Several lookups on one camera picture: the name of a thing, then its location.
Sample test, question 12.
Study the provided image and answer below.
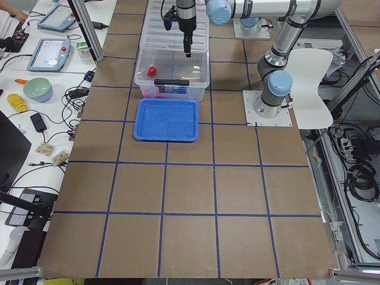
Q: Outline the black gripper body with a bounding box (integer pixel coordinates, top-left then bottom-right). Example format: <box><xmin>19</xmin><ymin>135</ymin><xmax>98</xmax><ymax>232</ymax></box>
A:
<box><xmin>176</xmin><ymin>0</ymin><xmax>197</xmax><ymax>33</ymax></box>

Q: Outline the clear plastic box lid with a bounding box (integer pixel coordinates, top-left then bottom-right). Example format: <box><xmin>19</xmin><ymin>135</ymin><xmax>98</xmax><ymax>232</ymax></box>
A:
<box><xmin>140</xmin><ymin>0</ymin><xmax>209</xmax><ymax>53</ymax></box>

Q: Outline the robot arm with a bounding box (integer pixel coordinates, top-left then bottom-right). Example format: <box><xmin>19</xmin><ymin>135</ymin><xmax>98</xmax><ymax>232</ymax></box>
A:
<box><xmin>205</xmin><ymin>1</ymin><xmax>341</xmax><ymax>118</ymax></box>

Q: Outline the clear plastic storage box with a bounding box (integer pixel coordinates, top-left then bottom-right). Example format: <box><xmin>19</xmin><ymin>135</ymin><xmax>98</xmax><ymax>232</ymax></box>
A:
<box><xmin>134</xmin><ymin>49</ymin><xmax>210</xmax><ymax>102</ymax></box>

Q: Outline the red block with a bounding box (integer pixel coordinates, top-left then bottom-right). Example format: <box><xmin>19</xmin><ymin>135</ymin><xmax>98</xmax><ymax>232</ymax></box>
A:
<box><xmin>147</xmin><ymin>66</ymin><xmax>157</xmax><ymax>77</ymax></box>

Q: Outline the blue plastic tray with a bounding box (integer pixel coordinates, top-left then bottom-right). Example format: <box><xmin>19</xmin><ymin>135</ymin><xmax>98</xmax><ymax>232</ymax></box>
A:
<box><xmin>133</xmin><ymin>99</ymin><xmax>199</xmax><ymax>143</ymax></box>

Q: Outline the green white carton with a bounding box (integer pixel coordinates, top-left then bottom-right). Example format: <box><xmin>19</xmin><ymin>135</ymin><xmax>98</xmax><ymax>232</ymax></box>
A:
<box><xmin>75</xmin><ymin>42</ymin><xmax>91</xmax><ymax>58</ymax></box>

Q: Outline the white chair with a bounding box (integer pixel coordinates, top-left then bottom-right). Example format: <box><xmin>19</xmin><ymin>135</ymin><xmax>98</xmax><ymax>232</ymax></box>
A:
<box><xmin>284</xmin><ymin>48</ymin><xmax>333</xmax><ymax>129</ymax></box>

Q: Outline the teach pendant tablet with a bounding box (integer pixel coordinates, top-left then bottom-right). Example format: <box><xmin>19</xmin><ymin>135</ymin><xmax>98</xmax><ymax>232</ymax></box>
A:
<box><xmin>37</xmin><ymin>5</ymin><xmax>75</xmax><ymax>32</ymax></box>
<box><xmin>27</xmin><ymin>38</ymin><xmax>71</xmax><ymax>72</ymax></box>

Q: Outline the green bowl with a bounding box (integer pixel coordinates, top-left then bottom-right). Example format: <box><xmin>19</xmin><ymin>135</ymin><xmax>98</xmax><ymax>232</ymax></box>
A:
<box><xmin>23</xmin><ymin>77</ymin><xmax>53</xmax><ymax>103</ymax></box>

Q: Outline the black power adapter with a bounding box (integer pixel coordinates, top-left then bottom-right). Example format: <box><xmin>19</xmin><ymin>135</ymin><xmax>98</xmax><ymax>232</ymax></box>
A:
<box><xmin>30</xmin><ymin>113</ymin><xmax>47</xmax><ymax>133</ymax></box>

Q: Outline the toy carrot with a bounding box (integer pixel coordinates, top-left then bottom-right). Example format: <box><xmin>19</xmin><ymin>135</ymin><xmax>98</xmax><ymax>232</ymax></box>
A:
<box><xmin>15</xmin><ymin>78</ymin><xmax>28</xmax><ymax>85</ymax></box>

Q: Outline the yellow toy corn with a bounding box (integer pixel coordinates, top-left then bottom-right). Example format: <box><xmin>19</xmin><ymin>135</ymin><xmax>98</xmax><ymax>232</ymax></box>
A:
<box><xmin>7</xmin><ymin>93</ymin><xmax>28</xmax><ymax>113</ymax></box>

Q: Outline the black monitor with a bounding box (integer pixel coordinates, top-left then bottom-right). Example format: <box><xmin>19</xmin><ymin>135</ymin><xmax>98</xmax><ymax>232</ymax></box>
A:
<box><xmin>0</xmin><ymin>112</ymin><xmax>31</xmax><ymax>192</ymax></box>

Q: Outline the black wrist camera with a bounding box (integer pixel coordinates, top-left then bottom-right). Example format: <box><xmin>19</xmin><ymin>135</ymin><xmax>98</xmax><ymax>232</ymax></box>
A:
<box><xmin>163</xmin><ymin>6</ymin><xmax>177</xmax><ymax>31</ymax></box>

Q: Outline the black box handle clip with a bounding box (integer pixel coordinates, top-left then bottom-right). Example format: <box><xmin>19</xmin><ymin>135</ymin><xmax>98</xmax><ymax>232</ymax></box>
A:
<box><xmin>154</xmin><ymin>78</ymin><xmax>190</xmax><ymax>86</ymax></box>

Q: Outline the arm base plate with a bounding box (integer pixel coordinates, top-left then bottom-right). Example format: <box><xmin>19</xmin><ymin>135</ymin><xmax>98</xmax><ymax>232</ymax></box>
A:
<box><xmin>243</xmin><ymin>90</ymin><xmax>292</xmax><ymax>127</ymax></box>
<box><xmin>233</xmin><ymin>18</ymin><xmax>270</xmax><ymax>40</ymax></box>

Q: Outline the aluminium frame post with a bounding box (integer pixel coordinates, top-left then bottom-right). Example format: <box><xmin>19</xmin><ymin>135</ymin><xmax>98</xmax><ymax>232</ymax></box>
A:
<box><xmin>68</xmin><ymin>0</ymin><xmax>104</xmax><ymax>62</ymax></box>

